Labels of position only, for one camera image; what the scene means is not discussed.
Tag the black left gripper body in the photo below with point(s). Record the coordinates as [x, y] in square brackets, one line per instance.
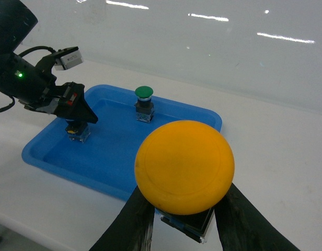
[33, 86]

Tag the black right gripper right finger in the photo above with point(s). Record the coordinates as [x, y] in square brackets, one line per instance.
[241, 226]

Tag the green mushroom push button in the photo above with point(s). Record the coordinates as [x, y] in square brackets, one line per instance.
[144, 107]

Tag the blue plastic tray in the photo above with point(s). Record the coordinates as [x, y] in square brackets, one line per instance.
[105, 161]

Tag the white glossy whiteboard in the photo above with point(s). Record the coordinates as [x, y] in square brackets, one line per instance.
[271, 50]

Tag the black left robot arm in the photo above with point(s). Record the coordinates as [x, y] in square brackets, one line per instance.
[16, 21]

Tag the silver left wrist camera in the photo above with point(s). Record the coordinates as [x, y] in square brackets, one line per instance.
[67, 58]

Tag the yellow mushroom push button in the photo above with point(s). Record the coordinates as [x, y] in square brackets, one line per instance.
[184, 168]

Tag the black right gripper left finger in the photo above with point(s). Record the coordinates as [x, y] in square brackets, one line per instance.
[132, 229]

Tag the red mushroom push button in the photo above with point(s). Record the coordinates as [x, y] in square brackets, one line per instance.
[77, 130]

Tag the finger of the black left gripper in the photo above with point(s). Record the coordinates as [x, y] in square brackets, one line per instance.
[72, 104]

